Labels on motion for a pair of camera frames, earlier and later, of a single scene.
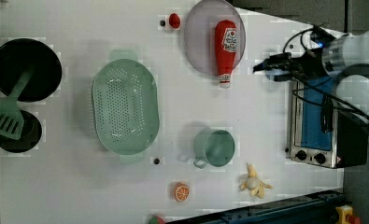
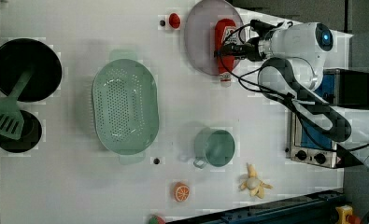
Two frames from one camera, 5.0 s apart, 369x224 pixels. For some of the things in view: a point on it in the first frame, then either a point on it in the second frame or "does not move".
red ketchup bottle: (225, 39) does not move
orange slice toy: (181, 191) does not move
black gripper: (308, 64) → (248, 49)
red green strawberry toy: (157, 219) does not move
